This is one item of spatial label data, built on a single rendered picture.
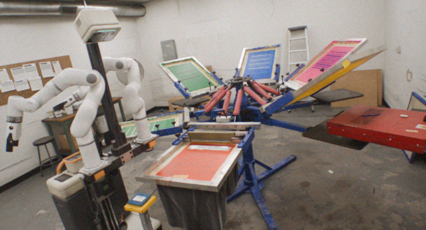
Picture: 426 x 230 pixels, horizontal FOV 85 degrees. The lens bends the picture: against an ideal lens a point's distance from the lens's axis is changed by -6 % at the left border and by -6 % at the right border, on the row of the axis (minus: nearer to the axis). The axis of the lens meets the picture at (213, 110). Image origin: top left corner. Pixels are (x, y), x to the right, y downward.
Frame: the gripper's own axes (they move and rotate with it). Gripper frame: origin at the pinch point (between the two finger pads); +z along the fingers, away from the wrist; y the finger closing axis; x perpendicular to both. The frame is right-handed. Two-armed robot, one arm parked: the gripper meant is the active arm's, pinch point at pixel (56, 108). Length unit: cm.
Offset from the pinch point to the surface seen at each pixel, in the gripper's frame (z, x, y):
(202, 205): -48, -104, -48
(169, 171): -43, -77, -33
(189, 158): -59, -81, -23
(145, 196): -24, -74, -57
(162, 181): -36, -75, -48
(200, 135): -77, -76, -6
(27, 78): 82, 110, 289
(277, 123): -147, -111, 5
